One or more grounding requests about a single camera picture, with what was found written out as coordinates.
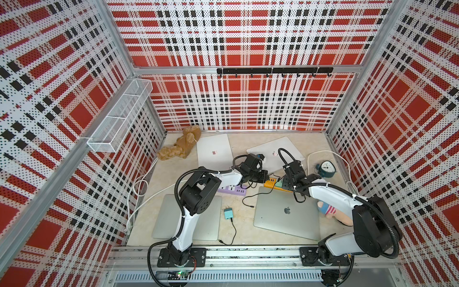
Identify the black cable laptop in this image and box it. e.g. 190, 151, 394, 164
241, 182, 284, 209

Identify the teal charger adapter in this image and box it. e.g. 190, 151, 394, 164
224, 208, 234, 220

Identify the black cable of teal charger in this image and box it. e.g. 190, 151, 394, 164
218, 218, 237, 246

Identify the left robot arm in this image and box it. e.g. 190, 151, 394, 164
150, 153, 267, 255

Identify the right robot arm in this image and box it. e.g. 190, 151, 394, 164
277, 148, 403, 265

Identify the white laptop back right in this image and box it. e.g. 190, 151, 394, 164
246, 137, 305, 174

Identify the white laptop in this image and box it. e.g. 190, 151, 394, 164
246, 137, 305, 174
197, 134, 233, 171

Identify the silver laptop front right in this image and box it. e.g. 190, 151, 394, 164
253, 188, 320, 241

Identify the silver laptop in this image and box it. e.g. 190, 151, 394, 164
253, 188, 320, 241
152, 194, 222, 241

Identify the white laptop back left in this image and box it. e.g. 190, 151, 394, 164
197, 134, 233, 171

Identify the silver laptop front left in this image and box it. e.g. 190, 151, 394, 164
152, 194, 222, 241

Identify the orange power strip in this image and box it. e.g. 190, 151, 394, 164
264, 178, 291, 193

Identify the purple power strip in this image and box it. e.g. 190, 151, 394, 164
218, 185, 247, 197

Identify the teal alarm clock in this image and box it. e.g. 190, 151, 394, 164
316, 161, 337, 178

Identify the pink plush doll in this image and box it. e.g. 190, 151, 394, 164
317, 201, 353, 227

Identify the brown teddy bear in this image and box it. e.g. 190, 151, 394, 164
158, 125, 202, 161

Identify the white cable of orange strip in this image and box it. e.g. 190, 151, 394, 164
306, 149, 363, 198

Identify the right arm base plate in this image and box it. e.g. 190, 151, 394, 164
299, 246, 351, 267

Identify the black hook rail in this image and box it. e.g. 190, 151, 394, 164
216, 67, 334, 75

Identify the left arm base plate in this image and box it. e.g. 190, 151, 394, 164
157, 248, 207, 267

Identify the white cable of purple strip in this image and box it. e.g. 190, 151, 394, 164
126, 157, 187, 230

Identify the white wire basket shelf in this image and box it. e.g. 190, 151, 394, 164
87, 78, 153, 153

